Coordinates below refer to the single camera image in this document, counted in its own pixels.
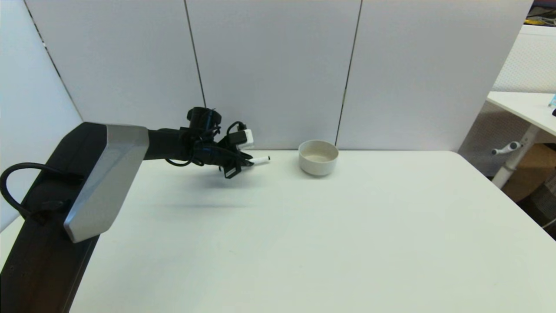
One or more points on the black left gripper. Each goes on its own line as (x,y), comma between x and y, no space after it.
(229,158)

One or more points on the white marker with black ends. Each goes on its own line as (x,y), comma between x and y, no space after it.
(260,160)

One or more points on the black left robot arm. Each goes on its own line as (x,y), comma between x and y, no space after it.
(65,208)

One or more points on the beige round bowl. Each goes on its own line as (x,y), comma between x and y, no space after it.
(318,158)

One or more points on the white desk leg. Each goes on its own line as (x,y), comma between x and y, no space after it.
(516,157)

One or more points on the white side desk top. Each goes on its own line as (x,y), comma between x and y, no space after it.
(527,108)

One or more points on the brown cardboard box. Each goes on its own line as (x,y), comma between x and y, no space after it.
(533,169)

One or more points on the white perforated panel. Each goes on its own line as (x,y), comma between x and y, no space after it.
(531,61)

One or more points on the yellow and black clutter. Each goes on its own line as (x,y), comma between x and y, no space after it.
(541,16)

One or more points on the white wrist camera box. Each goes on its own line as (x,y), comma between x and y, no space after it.
(246,138)

